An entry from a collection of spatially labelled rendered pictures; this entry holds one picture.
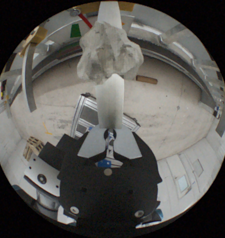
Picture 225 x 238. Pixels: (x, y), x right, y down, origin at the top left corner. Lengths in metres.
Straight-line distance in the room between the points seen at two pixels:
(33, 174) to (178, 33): 0.59
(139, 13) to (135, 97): 0.95
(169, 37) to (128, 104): 0.92
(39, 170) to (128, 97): 1.04
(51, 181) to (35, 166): 0.07
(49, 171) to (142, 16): 0.75
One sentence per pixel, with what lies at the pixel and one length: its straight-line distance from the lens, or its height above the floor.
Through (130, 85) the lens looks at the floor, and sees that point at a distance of 0.96.
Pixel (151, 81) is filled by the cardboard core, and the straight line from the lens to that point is 1.00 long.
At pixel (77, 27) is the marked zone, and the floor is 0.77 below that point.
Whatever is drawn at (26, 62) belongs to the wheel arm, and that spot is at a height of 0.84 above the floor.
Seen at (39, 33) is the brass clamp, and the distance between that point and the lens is 0.32.
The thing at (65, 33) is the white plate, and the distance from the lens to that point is 0.31.
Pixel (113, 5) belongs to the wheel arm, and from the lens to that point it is 0.18.
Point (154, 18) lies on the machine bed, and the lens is 0.54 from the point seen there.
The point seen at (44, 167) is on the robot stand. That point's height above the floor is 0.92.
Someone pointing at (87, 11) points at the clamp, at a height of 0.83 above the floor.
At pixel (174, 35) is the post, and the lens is 0.33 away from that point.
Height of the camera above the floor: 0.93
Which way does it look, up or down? 60 degrees down
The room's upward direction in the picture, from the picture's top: 178 degrees counter-clockwise
